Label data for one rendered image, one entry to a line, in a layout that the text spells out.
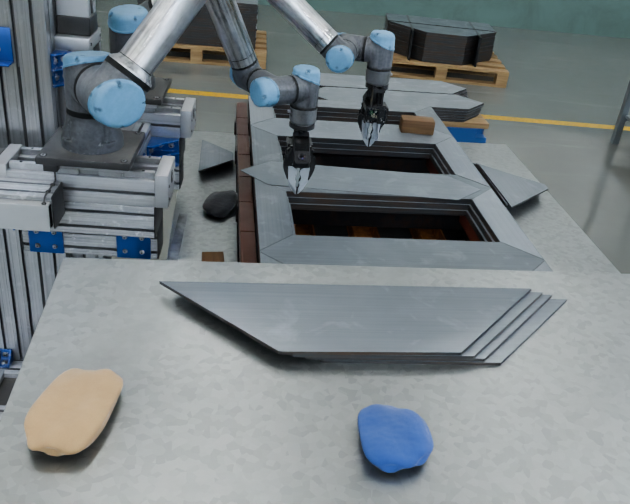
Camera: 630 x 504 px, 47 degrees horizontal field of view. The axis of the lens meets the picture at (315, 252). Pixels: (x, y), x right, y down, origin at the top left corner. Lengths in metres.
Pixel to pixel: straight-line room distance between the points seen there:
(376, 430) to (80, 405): 0.39
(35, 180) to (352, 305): 0.98
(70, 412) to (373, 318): 0.50
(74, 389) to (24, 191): 0.92
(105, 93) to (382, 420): 0.98
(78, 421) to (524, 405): 0.63
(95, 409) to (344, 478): 0.33
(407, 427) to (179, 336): 0.39
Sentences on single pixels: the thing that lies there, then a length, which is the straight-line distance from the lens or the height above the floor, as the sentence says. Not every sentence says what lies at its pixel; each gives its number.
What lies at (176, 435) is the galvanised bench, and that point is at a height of 1.05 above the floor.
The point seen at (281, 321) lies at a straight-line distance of 1.16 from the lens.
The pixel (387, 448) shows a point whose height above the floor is 1.08.
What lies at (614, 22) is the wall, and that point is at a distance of 10.06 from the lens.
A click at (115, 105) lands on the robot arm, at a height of 1.20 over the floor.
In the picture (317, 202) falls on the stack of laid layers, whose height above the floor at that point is 0.84.
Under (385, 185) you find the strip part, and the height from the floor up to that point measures 0.87.
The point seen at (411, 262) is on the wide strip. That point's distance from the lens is 1.80.
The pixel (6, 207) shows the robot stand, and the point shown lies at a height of 0.94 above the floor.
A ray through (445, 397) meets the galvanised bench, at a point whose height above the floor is 1.05.
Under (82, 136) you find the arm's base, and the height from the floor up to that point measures 1.08.
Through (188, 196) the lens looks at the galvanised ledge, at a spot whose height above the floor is 0.68.
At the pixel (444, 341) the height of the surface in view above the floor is 1.07.
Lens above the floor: 1.75
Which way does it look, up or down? 30 degrees down
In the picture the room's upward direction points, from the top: 6 degrees clockwise
